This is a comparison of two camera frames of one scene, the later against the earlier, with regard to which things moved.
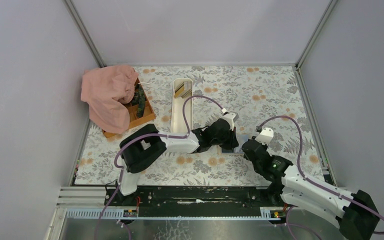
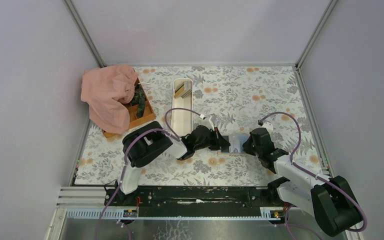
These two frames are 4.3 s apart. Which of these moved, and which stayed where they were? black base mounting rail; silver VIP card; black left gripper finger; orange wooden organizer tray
Moved: black left gripper finger
Stayed: black base mounting rail; orange wooden organizer tray; silver VIP card
